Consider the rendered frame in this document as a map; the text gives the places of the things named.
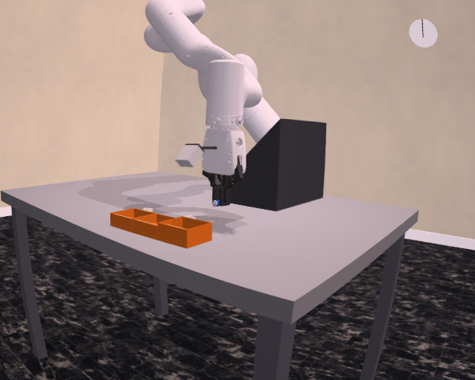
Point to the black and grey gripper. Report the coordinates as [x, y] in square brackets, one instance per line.
[221, 164]

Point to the orange three-compartment bin rack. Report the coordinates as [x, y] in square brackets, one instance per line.
[180, 231]

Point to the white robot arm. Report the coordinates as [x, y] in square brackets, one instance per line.
[231, 87]

